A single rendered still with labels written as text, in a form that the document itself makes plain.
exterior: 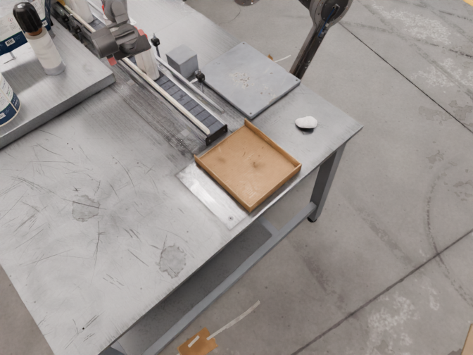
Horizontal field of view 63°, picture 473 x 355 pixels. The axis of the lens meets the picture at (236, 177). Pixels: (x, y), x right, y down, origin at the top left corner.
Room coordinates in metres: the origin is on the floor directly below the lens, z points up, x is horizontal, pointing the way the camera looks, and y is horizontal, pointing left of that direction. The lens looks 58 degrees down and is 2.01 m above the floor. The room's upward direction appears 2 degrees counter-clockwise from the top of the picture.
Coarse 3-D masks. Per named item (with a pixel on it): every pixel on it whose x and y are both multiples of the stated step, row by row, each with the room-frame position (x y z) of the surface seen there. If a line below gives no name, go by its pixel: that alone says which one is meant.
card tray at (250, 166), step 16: (240, 128) 0.98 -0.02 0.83; (256, 128) 0.95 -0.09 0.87; (224, 144) 0.90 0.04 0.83; (240, 144) 0.90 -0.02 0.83; (256, 144) 0.89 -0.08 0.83; (272, 144) 0.88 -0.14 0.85; (208, 160) 0.83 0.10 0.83; (224, 160) 0.83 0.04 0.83; (240, 160) 0.82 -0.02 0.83; (256, 160) 0.82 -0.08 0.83; (272, 160) 0.82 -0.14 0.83; (288, 160) 0.81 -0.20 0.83; (224, 176) 0.75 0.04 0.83; (240, 176) 0.75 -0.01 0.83; (256, 176) 0.75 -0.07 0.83; (272, 176) 0.75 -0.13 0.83; (288, 176) 0.73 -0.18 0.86; (240, 192) 0.68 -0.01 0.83; (256, 192) 0.68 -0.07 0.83; (272, 192) 0.68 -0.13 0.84
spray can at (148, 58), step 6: (150, 42) 1.25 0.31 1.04; (144, 54) 1.22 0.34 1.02; (150, 54) 1.22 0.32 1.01; (144, 60) 1.22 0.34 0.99; (150, 60) 1.22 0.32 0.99; (144, 66) 1.23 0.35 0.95; (150, 66) 1.22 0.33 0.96; (156, 66) 1.24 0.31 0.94; (150, 72) 1.22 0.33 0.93; (156, 72) 1.23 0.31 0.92; (156, 78) 1.22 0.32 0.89
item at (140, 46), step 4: (140, 36) 1.02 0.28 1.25; (140, 40) 1.01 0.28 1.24; (136, 44) 0.96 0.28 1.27; (140, 44) 1.00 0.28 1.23; (144, 44) 1.00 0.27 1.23; (120, 48) 0.95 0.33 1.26; (124, 48) 0.94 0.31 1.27; (132, 48) 0.95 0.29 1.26; (136, 48) 0.99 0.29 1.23; (140, 48) 0.99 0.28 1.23; (144, 48) 0.99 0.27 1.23; (116, 52) 0.96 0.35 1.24; (120, 52) 0.97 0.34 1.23; (124, 52) 0.96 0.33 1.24; (128, 52) 0.96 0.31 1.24; (132, 52) 0.97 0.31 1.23; (136, 52) 0.98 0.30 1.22; (116, 56) 0.95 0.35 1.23; (120, 56) 0.96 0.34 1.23; (124, 56) 0.96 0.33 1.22; (116, 60) 0.95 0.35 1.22
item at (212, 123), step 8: (64, 8) 1.75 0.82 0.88; (72, 16) 1.68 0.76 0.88; (80, 24) 1.62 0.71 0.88; (88, 24) 1.62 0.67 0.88; (96, 24) 1.62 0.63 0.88; (104, 24) 1.61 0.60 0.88; (136, 64) 1.32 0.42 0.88; (136, 72) 1.27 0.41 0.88; (160, 72) 1.27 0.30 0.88; (144, 80) 1.22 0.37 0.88; (160, 80) 1.22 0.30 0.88; (168, 80) 1.22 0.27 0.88; (168, 88) 1.17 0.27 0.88; (176, 88) 1.17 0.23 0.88; (176, 96) 1.12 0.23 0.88; (184, 96) 1.12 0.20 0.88; (184, 104) 1.08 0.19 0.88; (192, 104) 1.07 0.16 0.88; (192, 112) 1.03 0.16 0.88; (200, 112) 1.03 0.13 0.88; (208, 112) 1.03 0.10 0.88; (200, 120) 0.99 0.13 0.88; (208, 120) 0.98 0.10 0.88; (216, 120) 0.98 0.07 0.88; (200, 128) 0.95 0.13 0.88; (208, 128) 0.95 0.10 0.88; (216, 128) 0.94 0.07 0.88; (208, 136) 0.91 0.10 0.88
